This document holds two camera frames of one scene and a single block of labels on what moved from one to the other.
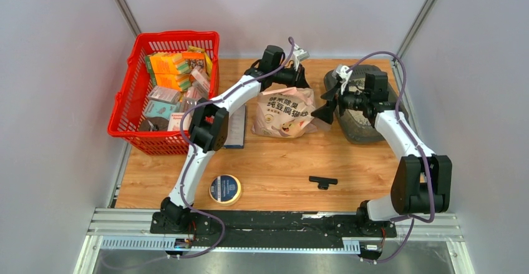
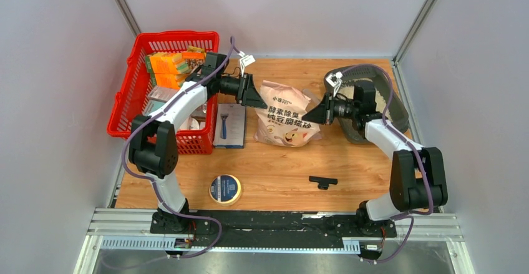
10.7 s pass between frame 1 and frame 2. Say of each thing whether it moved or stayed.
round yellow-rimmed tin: stayed
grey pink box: stayed
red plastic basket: stayed
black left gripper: moved
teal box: stayed
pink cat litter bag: moved
